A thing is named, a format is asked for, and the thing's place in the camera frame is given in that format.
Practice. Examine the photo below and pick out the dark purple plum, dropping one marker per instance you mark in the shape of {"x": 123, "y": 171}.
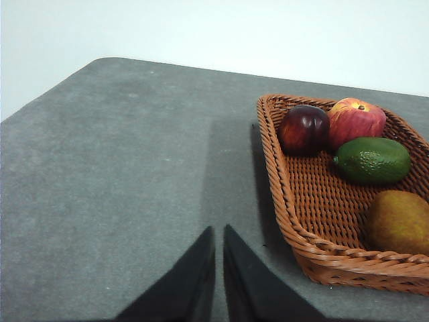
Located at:
{"x": 303, "y": 131}

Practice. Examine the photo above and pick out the green avocado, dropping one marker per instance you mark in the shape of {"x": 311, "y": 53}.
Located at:
{"x": 372, "y": 161}

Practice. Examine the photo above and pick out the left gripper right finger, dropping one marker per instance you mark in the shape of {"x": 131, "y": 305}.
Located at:
{"x": 254, "y": 298}

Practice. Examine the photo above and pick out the brown kiwi fruit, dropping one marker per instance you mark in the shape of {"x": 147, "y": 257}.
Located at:
{"x": 399, "y": 224}

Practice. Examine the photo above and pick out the brown wicker basket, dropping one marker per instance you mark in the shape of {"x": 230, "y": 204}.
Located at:
{"x": 318, "y": 201}

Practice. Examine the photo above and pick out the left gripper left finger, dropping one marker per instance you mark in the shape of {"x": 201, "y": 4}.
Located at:
{"x": 187, "y": 302}

